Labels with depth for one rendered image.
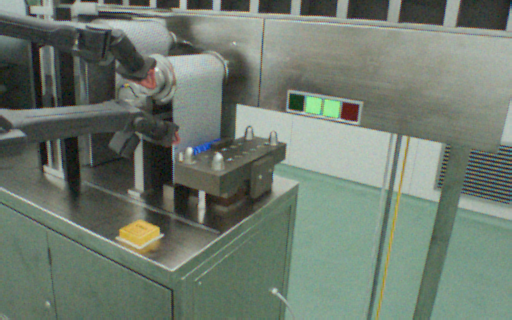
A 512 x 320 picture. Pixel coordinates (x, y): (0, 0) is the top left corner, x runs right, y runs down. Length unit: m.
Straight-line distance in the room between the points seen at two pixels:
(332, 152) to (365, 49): 2.71
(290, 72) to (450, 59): 0.48
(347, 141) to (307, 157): 0.44
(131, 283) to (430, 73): 0.97
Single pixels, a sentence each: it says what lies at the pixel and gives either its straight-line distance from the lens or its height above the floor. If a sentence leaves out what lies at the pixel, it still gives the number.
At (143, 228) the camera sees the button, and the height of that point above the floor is 0.92.
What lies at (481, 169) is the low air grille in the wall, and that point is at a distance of 3.66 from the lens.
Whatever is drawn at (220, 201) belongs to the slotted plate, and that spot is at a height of 0.92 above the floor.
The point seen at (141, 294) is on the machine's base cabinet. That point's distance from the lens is 1.12.
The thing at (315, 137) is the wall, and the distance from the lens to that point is 3.93.
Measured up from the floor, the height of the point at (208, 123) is 1.10.
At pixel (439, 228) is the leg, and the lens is 1.50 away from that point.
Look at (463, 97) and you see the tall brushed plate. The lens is 1.22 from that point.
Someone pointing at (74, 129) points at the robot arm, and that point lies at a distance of 0.90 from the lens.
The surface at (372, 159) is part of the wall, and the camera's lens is 3.80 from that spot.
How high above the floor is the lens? 1.44
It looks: 17 degrees down
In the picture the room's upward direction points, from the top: 4 degrees clockwise
